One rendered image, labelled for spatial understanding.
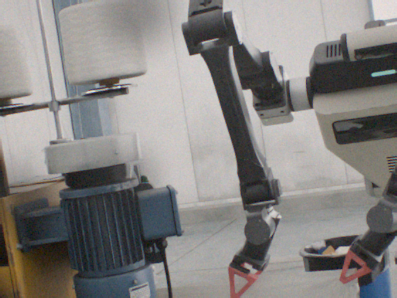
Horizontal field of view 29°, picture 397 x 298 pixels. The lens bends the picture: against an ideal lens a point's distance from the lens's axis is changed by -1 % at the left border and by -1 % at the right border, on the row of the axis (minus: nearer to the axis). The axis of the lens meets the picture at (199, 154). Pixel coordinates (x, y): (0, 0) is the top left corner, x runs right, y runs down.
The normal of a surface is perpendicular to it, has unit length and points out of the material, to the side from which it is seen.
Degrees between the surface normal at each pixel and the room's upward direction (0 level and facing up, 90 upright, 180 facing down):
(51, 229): 90
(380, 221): 79
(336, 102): 40
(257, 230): 91
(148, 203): 90
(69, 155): 90
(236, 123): 111
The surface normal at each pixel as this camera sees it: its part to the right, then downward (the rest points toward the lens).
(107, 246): 0.07, 0.04
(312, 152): -0.30, 0.10
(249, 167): -0.18, 0.43
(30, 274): 0.94, -0.13
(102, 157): 0.32, 0.01
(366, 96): -0.31, -0.70
